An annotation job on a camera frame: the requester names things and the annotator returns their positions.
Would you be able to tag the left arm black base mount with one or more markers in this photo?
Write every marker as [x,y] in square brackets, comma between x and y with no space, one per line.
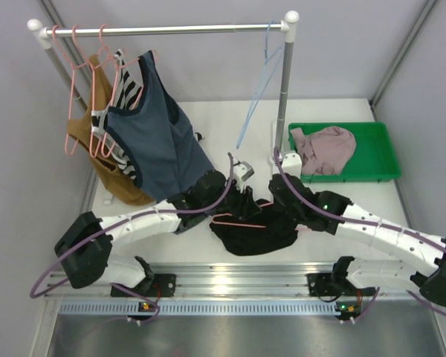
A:
[154,285]

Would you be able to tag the pink wire hanger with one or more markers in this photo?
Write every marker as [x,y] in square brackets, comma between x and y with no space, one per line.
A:
[215,221]

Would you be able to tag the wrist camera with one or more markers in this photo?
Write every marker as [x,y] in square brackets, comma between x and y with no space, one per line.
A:
[242,172]
[291,163]

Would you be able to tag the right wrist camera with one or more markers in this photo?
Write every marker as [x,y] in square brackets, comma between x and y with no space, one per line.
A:
[291,163]

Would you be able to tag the brown tank top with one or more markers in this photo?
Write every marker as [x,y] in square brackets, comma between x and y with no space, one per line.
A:
[108,159]

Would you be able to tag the pink hanger with brown top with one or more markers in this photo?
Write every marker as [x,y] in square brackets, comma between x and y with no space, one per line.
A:
[73,66]

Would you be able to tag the pink hanger with striped top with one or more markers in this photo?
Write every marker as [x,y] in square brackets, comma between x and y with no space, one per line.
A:
[94,151]

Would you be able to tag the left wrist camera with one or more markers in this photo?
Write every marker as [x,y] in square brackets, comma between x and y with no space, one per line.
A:
[242,172]

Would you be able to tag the pink crumpled garment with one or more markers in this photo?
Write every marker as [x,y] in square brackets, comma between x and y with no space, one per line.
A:
[326,152]

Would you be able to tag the green plastic tray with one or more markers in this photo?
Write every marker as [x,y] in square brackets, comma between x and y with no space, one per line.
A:
[374,157]

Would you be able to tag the striped tank top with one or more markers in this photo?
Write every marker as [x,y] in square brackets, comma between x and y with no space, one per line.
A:
[125,95]

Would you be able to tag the light blue wire hanger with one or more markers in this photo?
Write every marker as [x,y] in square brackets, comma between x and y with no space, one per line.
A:
[270,65]

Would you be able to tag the perforated cable duct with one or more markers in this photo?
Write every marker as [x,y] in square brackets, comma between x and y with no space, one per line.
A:
[208,308]

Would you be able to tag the aluminium mounting rail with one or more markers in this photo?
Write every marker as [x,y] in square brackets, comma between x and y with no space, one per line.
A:
[228,281]

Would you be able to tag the blue tank top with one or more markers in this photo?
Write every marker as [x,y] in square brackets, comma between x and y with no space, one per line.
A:
[158,138]

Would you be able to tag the silver clothes rack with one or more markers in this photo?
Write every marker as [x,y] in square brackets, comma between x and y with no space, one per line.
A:
[288,26]

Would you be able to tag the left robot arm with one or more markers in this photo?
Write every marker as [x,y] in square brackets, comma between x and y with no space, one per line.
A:
[87,250]

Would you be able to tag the black tank top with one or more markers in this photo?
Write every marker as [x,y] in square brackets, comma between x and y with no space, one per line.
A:
[279,232]

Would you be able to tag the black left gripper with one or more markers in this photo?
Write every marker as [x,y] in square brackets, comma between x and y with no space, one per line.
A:
[247,201]

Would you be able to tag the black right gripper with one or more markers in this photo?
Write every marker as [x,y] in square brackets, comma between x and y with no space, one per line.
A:
[278,205]

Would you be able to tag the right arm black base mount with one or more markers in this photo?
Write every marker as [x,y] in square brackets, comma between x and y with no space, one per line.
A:
[327,282]

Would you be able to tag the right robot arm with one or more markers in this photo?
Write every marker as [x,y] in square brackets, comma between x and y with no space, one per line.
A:
[416,261]

